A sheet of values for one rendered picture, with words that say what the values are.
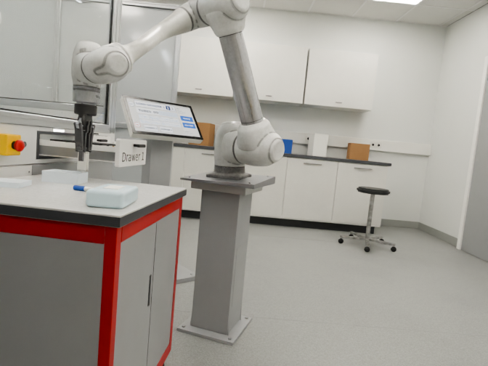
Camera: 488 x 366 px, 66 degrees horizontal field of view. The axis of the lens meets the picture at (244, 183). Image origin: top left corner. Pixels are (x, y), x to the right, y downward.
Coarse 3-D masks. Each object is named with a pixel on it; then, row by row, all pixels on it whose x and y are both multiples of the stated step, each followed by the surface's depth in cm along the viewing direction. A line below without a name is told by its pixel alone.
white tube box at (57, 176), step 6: (42, 174) 128; (48, 174) 128; (54, 174) 128; (60, 174) 128; (66, 174) 128; (72, 174) 128; (78, 174) 129; (84, 174) 134; (42, 180) 128; (48, 180) 128; (54, 180) 128; (60, 180) 128; (66, 180) 128; (72, 180) 128; (78, 180) 129; (84, 180) 134
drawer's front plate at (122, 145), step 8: (120, 144) 144; (128, 144) 152; (144, 144) 169; (120, 152) 145; (128, 152) 152; (136, 152) 161; (144, 152) 170; (120, 160) 146; (128, 160) 153; (136, 160) 162; (144, 160) 171
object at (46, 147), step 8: (40, 144) 149; (48, 144) 149; (56, 144) 148; (64, 144) 148; (72, 144) 148; (40, 152) 149; (48, 152) 149; (56, 152) 148; (64, 152) 148; (72, 152) 148; (96, 152) 147; (104, 152) 146; (112, 152) 146; (96, 160) 148; (104, 160) 147; (112, 160) 146
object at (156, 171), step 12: (156, 144) 251; (168, 144) 257; (156, 156) 252; (168, 156) 258; (144, 168) 256; (156, 168) 253; (168, 168) 259; (144, 180) 256; (156, 180) 254; (168, 180) 260; (180, 276) 253; (192, 276) 256
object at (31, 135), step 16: (0, 128) 127; (16, 128) 135; (32, 128) 144; (48, 128) 153; (32, 144) 144; (0, 160) 129; (16, 160) 137; (32, 160) 146; (48, 160) 156; (64, 160) 167
